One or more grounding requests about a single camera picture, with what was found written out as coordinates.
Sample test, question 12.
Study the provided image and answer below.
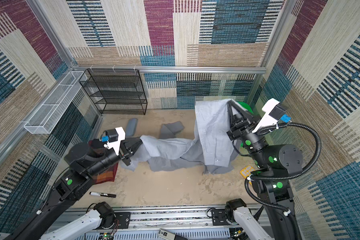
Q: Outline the maroon folded shirt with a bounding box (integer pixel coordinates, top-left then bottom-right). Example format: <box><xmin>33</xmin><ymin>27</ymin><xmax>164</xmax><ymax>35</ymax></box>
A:
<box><xmin>88</xmin><ymin>139</ymin><xmax>119</xmax><ymax>184</ymax></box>

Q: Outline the grey long sleeve shirt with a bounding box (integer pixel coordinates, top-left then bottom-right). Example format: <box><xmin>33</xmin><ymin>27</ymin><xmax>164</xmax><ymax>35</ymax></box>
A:
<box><xmin>121</xmin><ymin>99</ymin><xmax>240</xmax><ymax>175</ymax></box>

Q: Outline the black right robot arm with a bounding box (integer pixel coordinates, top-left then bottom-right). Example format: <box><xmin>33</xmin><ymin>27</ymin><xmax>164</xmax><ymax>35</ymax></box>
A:
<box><xmin>227</xmin><ymin>99</ymin><xmax>311</xmax><ymax>240</ymax></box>

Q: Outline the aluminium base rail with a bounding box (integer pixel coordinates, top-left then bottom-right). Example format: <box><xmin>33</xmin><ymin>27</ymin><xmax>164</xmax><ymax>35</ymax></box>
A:
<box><xmin>39</xmin><ymin>199</ymin><xmax>302</xmax><ymax>240</ymax></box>

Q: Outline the blue fabric glasses case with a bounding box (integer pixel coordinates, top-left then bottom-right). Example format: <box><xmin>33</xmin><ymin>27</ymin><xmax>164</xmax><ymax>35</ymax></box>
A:
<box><xmin>125</xmin><ymin>118</ymin><xmax>138</xmax><ymax>138</ymax></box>

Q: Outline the black corrugated right cable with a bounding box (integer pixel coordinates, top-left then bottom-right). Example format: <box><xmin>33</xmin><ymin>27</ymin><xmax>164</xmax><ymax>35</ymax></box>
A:
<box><xmin>244</xmin><ymin>121</ymin><xmax>322</xmax><ymax>240</ymax></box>

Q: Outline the green plastic basket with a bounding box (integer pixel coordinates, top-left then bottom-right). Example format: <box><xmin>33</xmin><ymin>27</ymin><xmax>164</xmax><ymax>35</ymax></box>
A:
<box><xmin>238</xmin><ymin>102</ymin><xmax>253</xmax><ymax>114</ymax></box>

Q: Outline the black marker pen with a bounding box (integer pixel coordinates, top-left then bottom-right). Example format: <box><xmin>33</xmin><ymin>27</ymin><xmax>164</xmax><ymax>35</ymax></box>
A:
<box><xmin>90</xmin><ymin>192</ymin><xmax>117</xmax><ymax>198</ymax></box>

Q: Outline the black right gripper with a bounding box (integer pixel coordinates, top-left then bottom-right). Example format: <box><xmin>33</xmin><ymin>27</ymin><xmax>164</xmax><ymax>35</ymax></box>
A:
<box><xmin>227</xmin><ymin>100</ymin><xmax>270</xmax><ymax>169</ymax></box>

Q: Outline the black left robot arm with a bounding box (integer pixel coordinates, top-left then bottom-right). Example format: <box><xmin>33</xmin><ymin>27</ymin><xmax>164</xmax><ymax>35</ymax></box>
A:
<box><xmin>7</xmin><ymin>138</ymin><xmax>143</xmax><ymax>240</ymax></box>

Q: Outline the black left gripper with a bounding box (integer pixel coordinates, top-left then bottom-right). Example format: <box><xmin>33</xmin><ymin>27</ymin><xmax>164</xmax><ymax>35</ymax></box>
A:
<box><xmin>86</xmin><ymin>136</ymin><xmax>144</xmax><ymax>179</ymax></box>

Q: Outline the black wire mesh shelf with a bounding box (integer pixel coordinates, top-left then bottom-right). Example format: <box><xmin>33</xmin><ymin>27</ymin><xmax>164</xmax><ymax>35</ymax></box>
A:
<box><xmin>79</xmin><ymin>69</ymin><xmax>148</xmax><ymax>115</ymax></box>

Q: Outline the yellow calculator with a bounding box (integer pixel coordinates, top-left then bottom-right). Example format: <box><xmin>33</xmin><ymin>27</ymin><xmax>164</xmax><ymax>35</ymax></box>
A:
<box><xmin>240</xmin><ymin>165</ymin><xmax>255</xmax><ymax>179</ymax></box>

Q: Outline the white wire mesh basket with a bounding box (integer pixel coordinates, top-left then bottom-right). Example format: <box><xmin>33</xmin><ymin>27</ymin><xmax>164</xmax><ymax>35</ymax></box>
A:
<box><xmin>24</xmin><ymin>71</ymin><xmax>84</xmax><ymax>135</ymax></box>

